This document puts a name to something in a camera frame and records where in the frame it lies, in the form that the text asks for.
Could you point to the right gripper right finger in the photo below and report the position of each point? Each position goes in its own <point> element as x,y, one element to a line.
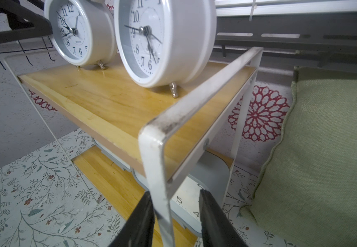
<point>217,231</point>

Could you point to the black wire wall rack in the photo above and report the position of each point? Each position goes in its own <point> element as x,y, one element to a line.
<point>24,47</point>

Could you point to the grey metal wall shelf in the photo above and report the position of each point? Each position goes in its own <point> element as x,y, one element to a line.
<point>326,37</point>

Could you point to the yellow wooden two-tier shelf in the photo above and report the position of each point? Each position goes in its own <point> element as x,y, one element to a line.
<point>159,136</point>

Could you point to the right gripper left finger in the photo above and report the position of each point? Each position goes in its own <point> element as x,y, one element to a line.
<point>139,228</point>

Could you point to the green cushion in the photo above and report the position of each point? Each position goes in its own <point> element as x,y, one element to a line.
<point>307,189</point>

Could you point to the grey square alarm clock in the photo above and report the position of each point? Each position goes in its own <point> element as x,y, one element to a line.
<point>114,158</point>
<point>212,173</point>

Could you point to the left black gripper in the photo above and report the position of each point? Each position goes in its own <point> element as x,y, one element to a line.
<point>23,23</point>

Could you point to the white twin-bell alarm clock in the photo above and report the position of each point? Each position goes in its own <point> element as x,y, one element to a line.
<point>165,42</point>
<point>83,31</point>

